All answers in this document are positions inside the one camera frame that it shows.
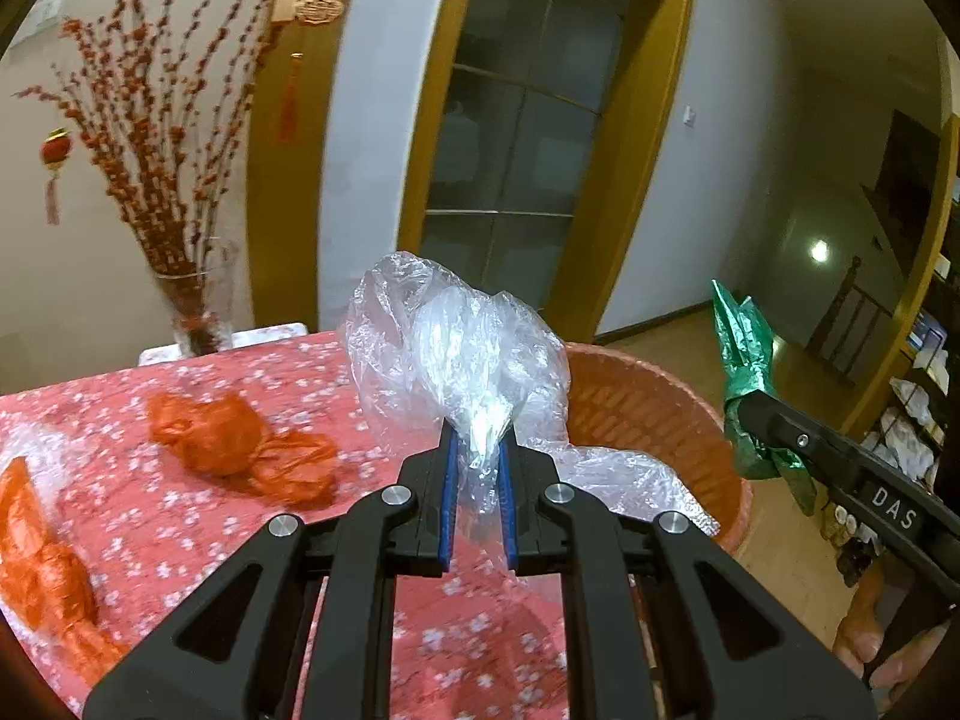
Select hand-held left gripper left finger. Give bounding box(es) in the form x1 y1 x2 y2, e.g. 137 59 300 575
82 420 460 720

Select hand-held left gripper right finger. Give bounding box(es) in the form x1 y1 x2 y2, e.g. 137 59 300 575
499 427 878 720

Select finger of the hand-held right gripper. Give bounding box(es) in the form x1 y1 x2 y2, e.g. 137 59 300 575
739 392 833 485

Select green metallic foil bag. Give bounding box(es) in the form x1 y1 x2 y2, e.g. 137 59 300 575
711 279 818 518

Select clear plastic bag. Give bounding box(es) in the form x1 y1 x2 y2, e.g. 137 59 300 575
0 420 83 500
337 249 717 590

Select wastebasket with orange liner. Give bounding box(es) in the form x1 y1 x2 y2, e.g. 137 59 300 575
559 341 753 563

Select large orange plastic bag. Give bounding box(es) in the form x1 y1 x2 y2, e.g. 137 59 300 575
146 392 340 507

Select twisted orange plastic bag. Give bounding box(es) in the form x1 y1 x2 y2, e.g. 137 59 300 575
0 457 132 680

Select person's right hand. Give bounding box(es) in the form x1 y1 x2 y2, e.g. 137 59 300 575
834 565 960 700

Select shoe rack with shoes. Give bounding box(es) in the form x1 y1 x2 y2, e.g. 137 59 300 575
889 379 947 482

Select wooden stair railing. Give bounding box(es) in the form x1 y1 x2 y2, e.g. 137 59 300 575
806 255 901 383

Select wooden shelf unit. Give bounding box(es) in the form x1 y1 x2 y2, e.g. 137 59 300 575
840 30 960 586

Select red floral tablecloth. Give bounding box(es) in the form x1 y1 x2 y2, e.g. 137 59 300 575
0 330 571 720

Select glass vase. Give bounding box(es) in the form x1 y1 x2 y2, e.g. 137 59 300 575
154 240 237 357

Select frosted glass door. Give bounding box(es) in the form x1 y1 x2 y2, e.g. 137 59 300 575
420 0 638 320

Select red berry branches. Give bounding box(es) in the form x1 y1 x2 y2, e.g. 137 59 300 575
11 0 282 278

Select gold ornament with red tassel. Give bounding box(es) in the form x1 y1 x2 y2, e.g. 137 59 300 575
271 0 350 143

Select red lantern ornament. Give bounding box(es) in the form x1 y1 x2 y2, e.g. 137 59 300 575
40 127 72 226

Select wooden wall panel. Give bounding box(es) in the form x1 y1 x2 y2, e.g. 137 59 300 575
247 0 383 332

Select wooden door frame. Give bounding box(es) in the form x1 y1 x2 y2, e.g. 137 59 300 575
397 0 702 346

